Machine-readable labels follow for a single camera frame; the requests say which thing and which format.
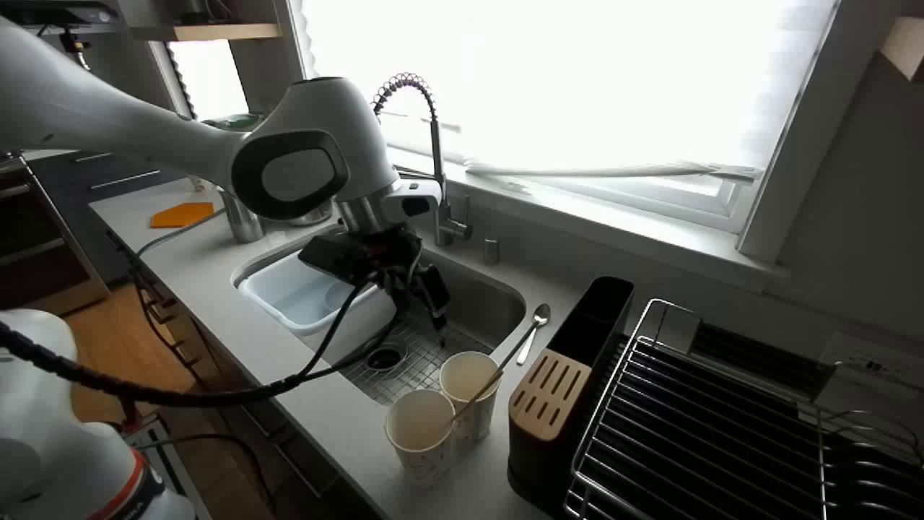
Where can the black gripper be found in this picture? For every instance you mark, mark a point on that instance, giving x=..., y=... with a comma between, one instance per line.
x=363, y=256

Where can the wooden coffee stirrer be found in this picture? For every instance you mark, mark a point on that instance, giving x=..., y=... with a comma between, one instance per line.
x=474, y=398
x=513, y=341

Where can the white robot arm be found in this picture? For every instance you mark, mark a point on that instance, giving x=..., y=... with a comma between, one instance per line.
x=96, y=116

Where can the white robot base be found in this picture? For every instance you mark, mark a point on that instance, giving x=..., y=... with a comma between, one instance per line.
x=59, y=435

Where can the metal cup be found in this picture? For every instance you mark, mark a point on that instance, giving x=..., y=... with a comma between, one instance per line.
x=242, y=217

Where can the steel kitchen sink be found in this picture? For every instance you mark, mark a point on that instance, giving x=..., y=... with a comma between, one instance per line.
x=482, y=305

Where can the small chrome sink knob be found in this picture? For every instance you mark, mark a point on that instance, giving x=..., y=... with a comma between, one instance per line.
x=493, y=249

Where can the metal spoon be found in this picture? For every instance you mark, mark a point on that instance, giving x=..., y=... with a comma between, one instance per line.
x=538, y=320

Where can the white plastic wash basin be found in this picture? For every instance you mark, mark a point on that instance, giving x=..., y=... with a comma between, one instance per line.
x=308, y=292

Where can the chrome spring kitchen faucet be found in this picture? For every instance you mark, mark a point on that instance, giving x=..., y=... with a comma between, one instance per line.
x=434, y=145

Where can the black dish rack tray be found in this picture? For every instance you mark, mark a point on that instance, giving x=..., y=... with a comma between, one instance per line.
x=597, y=321

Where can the bright window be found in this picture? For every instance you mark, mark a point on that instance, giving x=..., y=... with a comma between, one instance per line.
x=578, y=87

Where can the orange plate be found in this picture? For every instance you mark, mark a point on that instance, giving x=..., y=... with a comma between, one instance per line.
x=180, y=216

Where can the dark cabinet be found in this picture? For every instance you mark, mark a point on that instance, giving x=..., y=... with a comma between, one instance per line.
x=38, y=242

